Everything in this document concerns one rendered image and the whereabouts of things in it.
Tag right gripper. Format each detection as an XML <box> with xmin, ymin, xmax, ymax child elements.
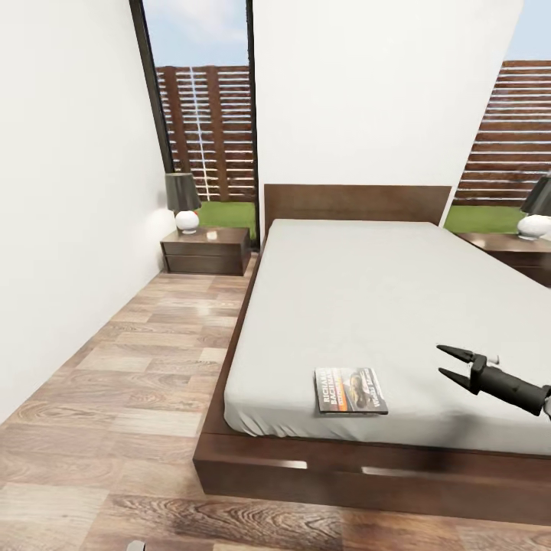
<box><xmin>437</xmin><ymin>345</ymin><xmax>520</xmax><ymax>405</ymax></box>

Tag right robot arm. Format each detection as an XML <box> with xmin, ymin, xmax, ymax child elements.
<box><xmin>437</xmin><ymin>345</ymin><xmax>551</xmax><ymax>418</ymax></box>

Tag hardback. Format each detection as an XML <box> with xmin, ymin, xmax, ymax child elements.
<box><xmin>314</xmin><ymin>367</ymin><xmax>389</xmax><ymax>415</ymax></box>

